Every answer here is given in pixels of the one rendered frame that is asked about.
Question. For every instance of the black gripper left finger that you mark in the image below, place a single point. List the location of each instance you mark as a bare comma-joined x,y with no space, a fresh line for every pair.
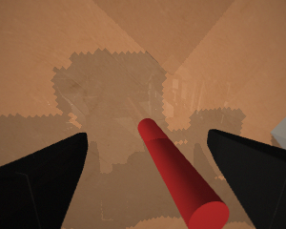
36,190

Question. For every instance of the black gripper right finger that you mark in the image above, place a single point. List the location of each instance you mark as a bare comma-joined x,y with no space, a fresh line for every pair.
256,172

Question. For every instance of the red peg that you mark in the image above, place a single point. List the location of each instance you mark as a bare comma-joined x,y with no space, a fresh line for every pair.
198,204

